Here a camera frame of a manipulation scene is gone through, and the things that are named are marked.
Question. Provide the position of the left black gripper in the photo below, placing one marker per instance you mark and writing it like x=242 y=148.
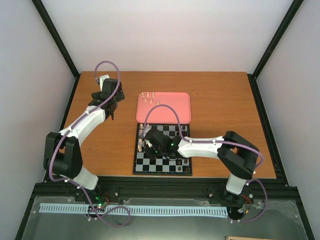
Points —
x=121 y=96

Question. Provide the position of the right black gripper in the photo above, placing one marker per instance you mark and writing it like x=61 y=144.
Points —
x=151 y=155

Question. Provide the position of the white chess queen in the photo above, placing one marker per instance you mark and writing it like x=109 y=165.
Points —
x=140 y=148

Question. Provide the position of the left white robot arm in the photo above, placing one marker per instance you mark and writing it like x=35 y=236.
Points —
x=62 y=153

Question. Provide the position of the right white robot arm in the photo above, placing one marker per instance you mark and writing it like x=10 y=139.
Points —
x=237 y=154

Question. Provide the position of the black white chess board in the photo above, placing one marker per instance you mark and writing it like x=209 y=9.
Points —
x=142 y=165

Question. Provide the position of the brown chess pieces back row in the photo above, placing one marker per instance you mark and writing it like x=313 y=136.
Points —
x=185 y=164

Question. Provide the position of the pink plastic tray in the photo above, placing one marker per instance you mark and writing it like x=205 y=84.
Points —
x=172 y=106

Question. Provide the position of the clear acrylic sheet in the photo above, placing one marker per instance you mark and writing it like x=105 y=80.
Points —
x=280 y=221

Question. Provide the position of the light blue cable duct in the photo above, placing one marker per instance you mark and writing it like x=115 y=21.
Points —
x=136 y=210

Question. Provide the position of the black aluminium frame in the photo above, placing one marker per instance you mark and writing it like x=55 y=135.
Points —
x=173 y=188

